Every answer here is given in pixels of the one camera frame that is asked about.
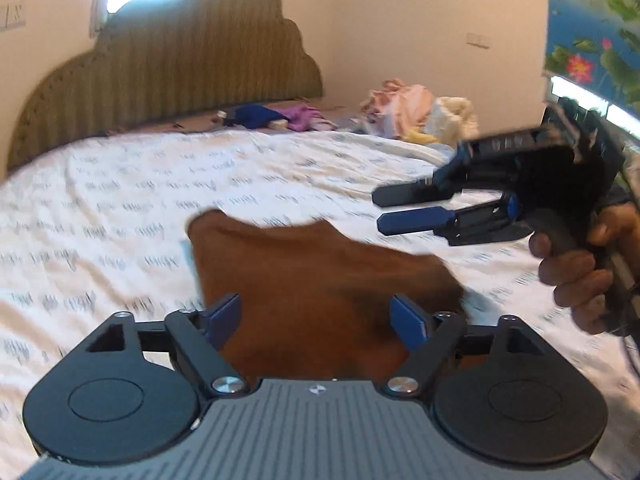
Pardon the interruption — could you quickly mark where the brown garment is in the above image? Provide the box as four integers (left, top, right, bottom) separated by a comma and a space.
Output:
186, 210, 463, 382

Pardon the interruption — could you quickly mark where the cream yellow clothes pile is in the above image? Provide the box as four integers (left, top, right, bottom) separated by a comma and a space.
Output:
402, 96, 480, 148

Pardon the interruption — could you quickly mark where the pink clothes pile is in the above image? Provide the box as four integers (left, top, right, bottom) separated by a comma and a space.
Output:
359, 79, 436, 140

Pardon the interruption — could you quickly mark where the person right hand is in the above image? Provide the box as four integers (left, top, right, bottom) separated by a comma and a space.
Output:
528, 203, 639, 335

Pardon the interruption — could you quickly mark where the white script-print bedsheet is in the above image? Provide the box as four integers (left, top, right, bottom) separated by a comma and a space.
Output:
1, 130, 639, 479

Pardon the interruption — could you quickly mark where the blue cloth item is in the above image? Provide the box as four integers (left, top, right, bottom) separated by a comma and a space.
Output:
224, 104, 288, 129

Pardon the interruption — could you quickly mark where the olive padded headboard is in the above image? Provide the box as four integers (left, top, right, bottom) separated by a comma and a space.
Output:
6, 0, 323, 174

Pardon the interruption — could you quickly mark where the lotus flower wall picture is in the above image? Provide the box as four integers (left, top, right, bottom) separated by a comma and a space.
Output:
544, 0, 640, 115

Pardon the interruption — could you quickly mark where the white wall switch plate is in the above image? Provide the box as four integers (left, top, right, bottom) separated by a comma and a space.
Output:
465, 32, 491, 50

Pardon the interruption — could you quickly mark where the white wall socket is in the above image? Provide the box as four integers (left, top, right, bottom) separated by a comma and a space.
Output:
0, 2, 26, 32

